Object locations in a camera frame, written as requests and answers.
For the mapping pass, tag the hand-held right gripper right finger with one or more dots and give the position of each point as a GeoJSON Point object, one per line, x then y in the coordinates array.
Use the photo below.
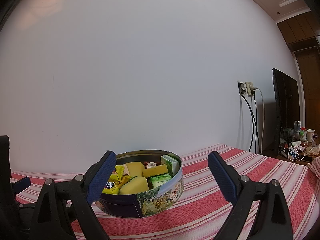
{"type": "Point", "coordinates": [222, 177]}

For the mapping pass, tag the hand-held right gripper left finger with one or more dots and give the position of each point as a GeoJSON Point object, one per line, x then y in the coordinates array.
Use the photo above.
{"type": "Point", "coordinates": [100, 177]}

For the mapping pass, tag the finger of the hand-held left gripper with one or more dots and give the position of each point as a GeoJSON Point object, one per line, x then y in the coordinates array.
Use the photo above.
{"type": "Point", "coordinates": [22, 183]}

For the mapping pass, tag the yellow snack packet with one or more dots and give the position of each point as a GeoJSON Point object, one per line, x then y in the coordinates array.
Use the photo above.
{"type": "Point", "coordinates": [112, 183]}

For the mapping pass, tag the plain yellow sponge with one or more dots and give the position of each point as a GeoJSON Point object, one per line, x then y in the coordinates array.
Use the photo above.
{"type": "Point", "coordinates": [133, 185]}
{"type": "Point", "coordinates": [135, 168]}

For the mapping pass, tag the red snack packet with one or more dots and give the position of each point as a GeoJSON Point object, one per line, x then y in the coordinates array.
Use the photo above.
{"type": "Point", "coordinates": [151, 164]}

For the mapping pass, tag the green tissue pack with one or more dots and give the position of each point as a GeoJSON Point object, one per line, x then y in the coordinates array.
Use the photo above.
{"type": "Point", "coordinates": [160, 180]}
{"type": "Point", "coordinates": [170, 165]}

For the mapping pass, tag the yellow green scouring sponge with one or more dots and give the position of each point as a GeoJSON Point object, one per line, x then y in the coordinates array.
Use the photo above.
{"type": "Point", "coordinates": [155, 171]}

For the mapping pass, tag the round cookie tin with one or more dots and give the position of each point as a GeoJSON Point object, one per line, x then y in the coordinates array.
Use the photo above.
{"type": "Point", "coordinates": [155, 200]}

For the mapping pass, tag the wooden side table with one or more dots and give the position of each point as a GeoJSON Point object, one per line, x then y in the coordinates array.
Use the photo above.
{"type": "Point", "coordinates": [272, 152]}

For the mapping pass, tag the white plug adapter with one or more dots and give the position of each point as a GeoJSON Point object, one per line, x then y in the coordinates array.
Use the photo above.
{"type": "Point", "coordinates": [250, 88]}

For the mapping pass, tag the clear plastic food bag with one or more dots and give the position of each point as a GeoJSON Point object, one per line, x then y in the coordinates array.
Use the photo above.
{"type": "Point", "coordinates": [312, 150]}

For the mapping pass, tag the black monitor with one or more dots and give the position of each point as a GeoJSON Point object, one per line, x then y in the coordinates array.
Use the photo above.
{"type": "Point", "coordinates": [285, 105]}

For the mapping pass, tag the white paper cup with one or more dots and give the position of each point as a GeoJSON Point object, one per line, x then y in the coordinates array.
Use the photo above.
{"type": "Point", "coordinates": [310, 135]}

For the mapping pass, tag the wall outlet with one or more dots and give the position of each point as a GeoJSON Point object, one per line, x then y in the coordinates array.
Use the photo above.
{"type": "Point", "coordinates": [241, 87]}

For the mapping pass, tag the wooden wall cabinet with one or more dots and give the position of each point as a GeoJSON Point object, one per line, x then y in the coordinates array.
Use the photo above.
{"type": "Point", "coordinates": [307, 55]}

